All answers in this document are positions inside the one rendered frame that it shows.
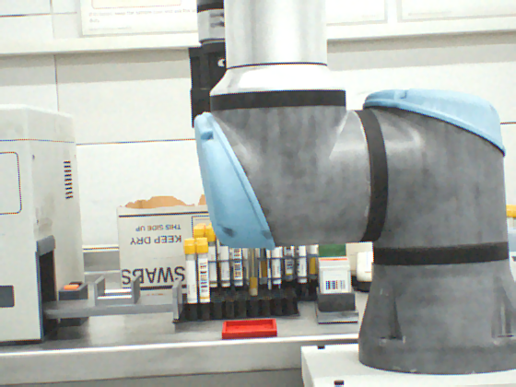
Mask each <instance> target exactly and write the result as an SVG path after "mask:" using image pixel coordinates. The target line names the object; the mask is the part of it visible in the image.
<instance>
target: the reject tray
mask: <svg viewBox="0 0 516 387"><path fill-rule="evenodd" d="M221 336H222V339H235V338H250V337H266V336H277V326H276V319H259V320H243V321H227V322H224V323H223V328H222V333H221Z"/></svg>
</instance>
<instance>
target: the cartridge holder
mask: <svg viewBox="0 0 516 387"><path fill-rule="evenodd" d="M316 295H317V301H314V308H315V313H316V317H317V321H318V323H319V324H323V323H331V322H347V323H357V322H358V321H359V312H358V309H357V307H356V293H355V291H354V289H353V288H352V287H351V292H335V293H321V292H320V290H319V287H316Z"/></svg>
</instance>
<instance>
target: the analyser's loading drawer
mask: <svg viewBox="0 0 516 387"><path fill-rule="evenodd" d="M93 285H94V295H95V298H94V299H79V300H62V301H46V302H42V303H41V306H42V319H43V320H49V319H65V318H81V317H97V316H112V315H129V314H144V313H160V312H173V319H178V318H179V316H180V314H181V312H182V309H183V306H182V280H181V279H177V280H176V282H175V283H174V286H173V288H172V295H157V296H141V289H140V274H139V273H138V274H137V275H136V277H134V278H133V279H132V281H131V288H121V289H106V287H105V277H104V276H101V277H100V278H99V279H97V280H96V281H95V282H94V283H93Z"/></svg>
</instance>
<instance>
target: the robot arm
mask: <svg viewBox="0 0 516 387"><path fill-rule="evenodd" d="M196 9H197V28H198V41H199V43H200V44H201V45H200V47H188V53H189V59H190V72H191V87H192V88H191V89H190V102H191V117H192V128H194V132H195V143H196V152H197V157H198V162H199V168H200V172H201V181H202V184H203V188H204V193H205V199H206V207H207V210H208V214H209V217H210V220H211V226H212V229H213V231H214V232H215V234H216V235H217V239H218V240H220V241H221V243H222V244H225V245H227V246H228V247H230V248H233V249H259V248H266V249H267V250H275V249H276V248H281V247H294V246H308V245H336V244H349V243H360V242H371V243H372V255H373V278H372V281H371V288H370V290H369V295H368V298H367V302H366V308H365V310H364V314H363V317H362V320H361V326H360V329H359V332H358V360H359V362H360V363H361V364H362V365H365V366H368V367H370V368H373V369H379V370H383V371H391V372H402V373H412V374H429V375H473V374H484V373H492V372H498V371H510V370H514V369H516V282H515V281H514V278H513V276H512V274H511V269H510V248H509V237H508V223H507V209H506V196H505V170H504V158H505V147H504V145H503V144H502V139H501V132H500V124H499V115H498V111H497V110H496V109H495V107H494V106H493V105H492V104H491V103H490V102H489V101H488V100H483V98H480V97H478V96H476V95H471V94H466V93H463V92H459V91H453V90H439V89H428V88H410V89H398V88H395V89H386V90H381V91H377V92H374V93H370V94H369V95H368V96H367V97H366V98H365V103H364V104H362V110H347V109H346V88H345V86H344V85H343V84H342V83H340V81H339V80H338V79H337V78H336V77H334V75H333V74H332V73H331V72H330V70H329V68H328V67H327V47H326V22H325V0H196ZM220 60H225V61H223V62H222V64H223V65H224V66H220V65H219V64H218V62H219V61H220Z"/></svg>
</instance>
